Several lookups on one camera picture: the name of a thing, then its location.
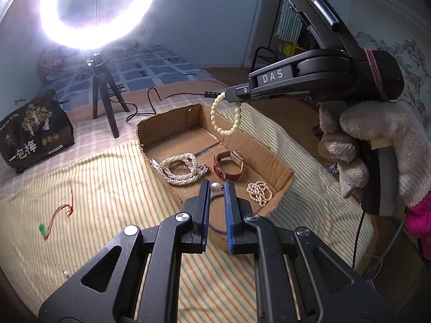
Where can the yellow box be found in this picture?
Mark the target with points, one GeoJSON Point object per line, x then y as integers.
{"type": "Point", "coordinates": [289, 47]}

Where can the cardboard box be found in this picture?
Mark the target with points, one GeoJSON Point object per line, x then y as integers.
{"type": "Point", "coordinates": [259, 149]}

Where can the checked blanket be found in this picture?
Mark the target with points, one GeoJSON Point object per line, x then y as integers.
{"type": "Point", "coordinates": [94, 134]}

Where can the black snack bag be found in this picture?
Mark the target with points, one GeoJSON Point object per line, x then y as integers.
{"type": "Point", "coordinates": [33, 141]}

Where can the black clothes rack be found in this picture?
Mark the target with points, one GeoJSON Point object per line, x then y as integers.
{"type": "Point", "coordinates": [274, 16]}

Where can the folded floral quilt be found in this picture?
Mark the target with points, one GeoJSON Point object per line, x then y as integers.
{"type": "Point", "coordinates": [47, 60]}

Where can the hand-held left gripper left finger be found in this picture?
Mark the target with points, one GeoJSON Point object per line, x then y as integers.
{"type": "Point", "coordinates": [205, 215]}

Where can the striped hanging cloth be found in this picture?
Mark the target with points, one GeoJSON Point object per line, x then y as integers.
{"type": "Point", "coordinates": [289, 23]}

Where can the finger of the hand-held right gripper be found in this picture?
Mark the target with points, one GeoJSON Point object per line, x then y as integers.
{"type": "Point", "coordinates": [240, 92]}

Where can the yellow striped sheet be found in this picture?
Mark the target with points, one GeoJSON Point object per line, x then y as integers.
{"type": "Point", "coordinates": [118, 191]}

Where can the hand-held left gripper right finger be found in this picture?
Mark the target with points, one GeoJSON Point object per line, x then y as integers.
{"type": "Point", "coordinates": [230, 215]}

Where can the black tripod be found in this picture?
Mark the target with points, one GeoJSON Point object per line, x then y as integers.
{"type": "Point", "coordinates": [101, 84]}

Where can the thin black bangle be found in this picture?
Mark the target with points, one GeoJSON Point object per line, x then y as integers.
{"type": "Point", "coordinates": [218, 230]}

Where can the person's right forearm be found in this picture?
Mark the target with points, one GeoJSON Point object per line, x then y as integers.
{"type": "Point", "coordinates": [421, 218]}

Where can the person's right hand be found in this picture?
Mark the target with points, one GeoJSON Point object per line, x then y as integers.
{"type": "Point", "coordinates": [410, 134]}

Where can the blue patterned bedsheet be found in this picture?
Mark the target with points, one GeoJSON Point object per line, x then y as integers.
{"type": "Point", "coordinates": [161, 67]}

